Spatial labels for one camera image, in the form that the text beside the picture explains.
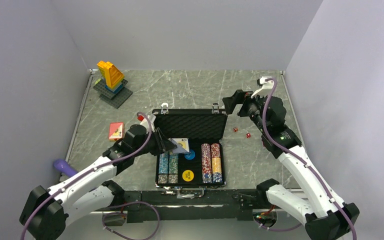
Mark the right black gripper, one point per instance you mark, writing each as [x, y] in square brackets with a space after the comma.
[240, 97]

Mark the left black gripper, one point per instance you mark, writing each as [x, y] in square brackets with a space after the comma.
[163, 144]

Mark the blue playing card deck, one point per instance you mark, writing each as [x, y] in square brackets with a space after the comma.
[182, 145]

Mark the red playing card deck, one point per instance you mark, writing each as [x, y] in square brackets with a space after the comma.
[116, 131]

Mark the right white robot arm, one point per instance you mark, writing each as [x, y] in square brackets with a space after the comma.
[324, 214]

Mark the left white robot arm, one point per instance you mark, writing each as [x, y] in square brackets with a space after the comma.
[48, 211]

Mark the blue chip row far left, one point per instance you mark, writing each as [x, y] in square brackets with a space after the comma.
[163, 168]

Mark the blue dealer button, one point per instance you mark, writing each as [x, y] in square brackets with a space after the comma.
[190, 155]

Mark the yellow big blind button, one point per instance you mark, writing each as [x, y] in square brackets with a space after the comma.
[188, 175]

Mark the black poker chip case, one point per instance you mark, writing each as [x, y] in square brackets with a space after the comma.
[198, 159]

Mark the red yellow chip row right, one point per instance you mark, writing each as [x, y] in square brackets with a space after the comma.
[217, 173]

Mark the grey toy brick baseplate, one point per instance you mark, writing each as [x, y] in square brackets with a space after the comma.
[114, 98]

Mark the yellow toy brick tower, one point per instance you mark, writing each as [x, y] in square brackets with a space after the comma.
[112, 75]

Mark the purple cylinder object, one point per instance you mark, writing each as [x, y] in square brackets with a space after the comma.
[62, 166]

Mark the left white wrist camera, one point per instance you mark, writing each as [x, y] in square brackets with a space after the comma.
[147, 122]

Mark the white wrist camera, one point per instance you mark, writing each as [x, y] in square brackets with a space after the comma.
[265, 85]
[147, 122]

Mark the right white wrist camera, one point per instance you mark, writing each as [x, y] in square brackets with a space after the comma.
[265, 85]

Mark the black front mounting rail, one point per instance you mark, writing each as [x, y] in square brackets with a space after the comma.
[239, 204]

